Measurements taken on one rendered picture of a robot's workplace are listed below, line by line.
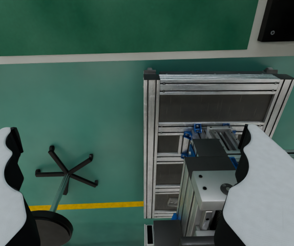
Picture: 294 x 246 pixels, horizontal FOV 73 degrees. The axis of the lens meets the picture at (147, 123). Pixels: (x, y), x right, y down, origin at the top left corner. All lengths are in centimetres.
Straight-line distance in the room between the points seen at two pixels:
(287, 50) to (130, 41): 40
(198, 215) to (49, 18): 57
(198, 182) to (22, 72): 128
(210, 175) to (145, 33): 37
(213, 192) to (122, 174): 139
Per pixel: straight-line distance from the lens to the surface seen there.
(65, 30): 54
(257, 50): 60
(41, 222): 144
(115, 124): 149
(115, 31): 51
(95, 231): 257
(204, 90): 117
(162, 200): 176
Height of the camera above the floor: 126
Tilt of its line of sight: 58 degrees down
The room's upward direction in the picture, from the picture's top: 176 degrees clockwise
